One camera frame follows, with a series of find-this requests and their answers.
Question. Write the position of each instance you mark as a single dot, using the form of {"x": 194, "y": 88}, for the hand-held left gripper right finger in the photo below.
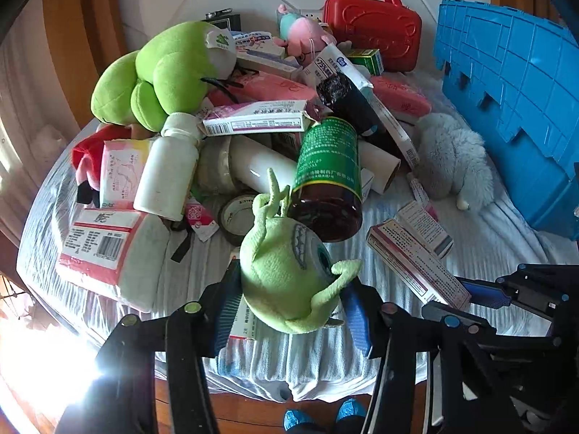
{"x": 357, "y": 321}

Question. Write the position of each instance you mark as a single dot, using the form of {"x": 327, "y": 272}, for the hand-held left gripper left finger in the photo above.
{"x": 224, "y": 309}

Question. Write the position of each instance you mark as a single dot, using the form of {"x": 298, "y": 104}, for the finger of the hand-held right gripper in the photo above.
{"x": 434, "y": 309}
{"x": 488, "y": 294}

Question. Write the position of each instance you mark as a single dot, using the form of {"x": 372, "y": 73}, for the long white red medicine box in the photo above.
{"x": 416, "y": 262}

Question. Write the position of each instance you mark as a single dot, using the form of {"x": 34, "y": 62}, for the green one-eyed monster plush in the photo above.
{"x": 280, "y": 262}

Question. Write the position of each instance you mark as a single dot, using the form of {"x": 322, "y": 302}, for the grey fluffy plush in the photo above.
{"x": 452, "y": 158}

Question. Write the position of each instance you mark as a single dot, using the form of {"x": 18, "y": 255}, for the blue plastic crate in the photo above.
{"x": 520, "y": 99}

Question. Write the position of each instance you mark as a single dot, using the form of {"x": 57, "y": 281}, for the cloth covered desktop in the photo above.
{"x": 488, "y": 239}

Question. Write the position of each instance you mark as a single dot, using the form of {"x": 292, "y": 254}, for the white box with red edge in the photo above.
{"x": 242, "y": 325}

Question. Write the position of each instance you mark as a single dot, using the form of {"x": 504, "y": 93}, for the small white pink medicine box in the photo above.
{"x": 427, "y": 226}

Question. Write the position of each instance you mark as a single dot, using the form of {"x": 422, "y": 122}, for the blue shoe cover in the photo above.
{"x": 298, "y": 420}
{"x": 350, "y": 413}

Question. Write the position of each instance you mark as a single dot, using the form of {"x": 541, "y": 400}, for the dark tape roll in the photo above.
{"x": 233, "y": 217}

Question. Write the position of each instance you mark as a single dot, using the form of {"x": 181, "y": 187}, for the red white sachet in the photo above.
{"x": 199, "y": 219}

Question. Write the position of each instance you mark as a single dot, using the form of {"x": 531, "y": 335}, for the white pink tissue pack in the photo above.
{"x": 108, "y": 248}

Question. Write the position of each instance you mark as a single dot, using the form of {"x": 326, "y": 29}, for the white plastic bottle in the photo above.
{"x": 165, "y": 176}

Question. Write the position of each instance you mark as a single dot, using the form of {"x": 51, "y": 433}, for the white paper tube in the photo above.
{"x": 262, "y": 162}

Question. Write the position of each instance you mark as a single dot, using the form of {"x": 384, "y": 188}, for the brown bottle with green label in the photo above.
{"x": 328, "y": 167}

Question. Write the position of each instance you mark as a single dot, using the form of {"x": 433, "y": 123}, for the pink wet wipes pack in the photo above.
{"x": 120, "y": 172}

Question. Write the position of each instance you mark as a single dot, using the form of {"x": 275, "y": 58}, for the narrow white box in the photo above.
{"x": 393, "y": 131}

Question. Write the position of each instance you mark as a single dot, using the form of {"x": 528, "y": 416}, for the white purple medicine box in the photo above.
{"x": 253, "y": 120}

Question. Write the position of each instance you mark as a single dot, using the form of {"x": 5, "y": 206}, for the red plush toy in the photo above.
{"x": 92, "y": 149}

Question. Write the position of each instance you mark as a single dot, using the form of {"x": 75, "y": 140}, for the pink soft pack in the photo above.
{"x": 405, "y": 97}

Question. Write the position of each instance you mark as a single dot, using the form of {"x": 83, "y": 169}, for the black cylinder roll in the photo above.
{"x": 348, "y": 104}

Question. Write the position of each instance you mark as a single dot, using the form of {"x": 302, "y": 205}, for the pink zip pouch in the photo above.
{"x": 267, "y": 88}

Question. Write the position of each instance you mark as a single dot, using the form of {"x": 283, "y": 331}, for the green frog plush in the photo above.
{"x": 172, "y": 63}

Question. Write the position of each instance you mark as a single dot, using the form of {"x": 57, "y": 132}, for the white blue tube box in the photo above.
{"x": 334, "y": 65}

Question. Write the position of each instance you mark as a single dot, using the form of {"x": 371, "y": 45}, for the small green box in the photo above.
{"x": 366, "y": 58}

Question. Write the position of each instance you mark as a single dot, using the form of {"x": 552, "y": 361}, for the white blue red medicine box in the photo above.
{"x": 262, "y": 49}

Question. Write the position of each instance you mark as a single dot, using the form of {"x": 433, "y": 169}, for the pink pig plush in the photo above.
{"x": 301, "y": 31}

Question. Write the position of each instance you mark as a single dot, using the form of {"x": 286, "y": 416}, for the black gift box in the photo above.
{"x": 226, "y": 20}

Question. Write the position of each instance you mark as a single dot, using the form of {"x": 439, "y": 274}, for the red toy suitcase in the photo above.
{"x": 371, "y": 22}

